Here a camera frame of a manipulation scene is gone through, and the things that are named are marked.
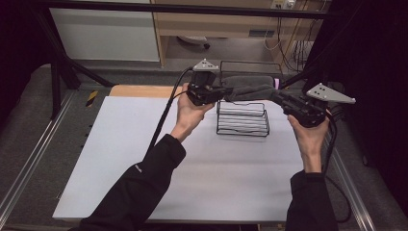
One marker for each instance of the yellow black striped tape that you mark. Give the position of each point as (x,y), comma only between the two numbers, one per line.
(92,97)

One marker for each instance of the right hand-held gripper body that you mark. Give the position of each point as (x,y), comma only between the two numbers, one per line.
(304,109)

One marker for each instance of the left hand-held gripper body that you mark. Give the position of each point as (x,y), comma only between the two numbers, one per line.
(202,91)

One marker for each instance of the white power strip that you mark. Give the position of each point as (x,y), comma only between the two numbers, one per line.
(283,4)

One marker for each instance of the gray device with black wheel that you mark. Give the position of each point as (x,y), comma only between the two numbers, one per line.
(192,39)

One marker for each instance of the white cabinet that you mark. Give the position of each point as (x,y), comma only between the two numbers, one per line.
(102,35)

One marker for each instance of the black curtain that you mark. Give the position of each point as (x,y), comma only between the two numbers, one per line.
(375,48)

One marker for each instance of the wooden desk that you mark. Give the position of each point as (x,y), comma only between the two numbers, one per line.
(208,25)

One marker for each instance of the black metal frame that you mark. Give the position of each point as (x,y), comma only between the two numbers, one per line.
(56,86)

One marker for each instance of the gray towel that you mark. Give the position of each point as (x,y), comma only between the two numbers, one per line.
(247,88)

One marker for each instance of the person's left hand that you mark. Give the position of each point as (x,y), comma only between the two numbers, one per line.
(187,117)

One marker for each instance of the aluminium rail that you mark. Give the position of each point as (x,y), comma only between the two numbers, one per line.
(352,195)
(35,154)

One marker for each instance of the person's right hand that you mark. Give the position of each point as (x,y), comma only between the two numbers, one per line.
(311,141)

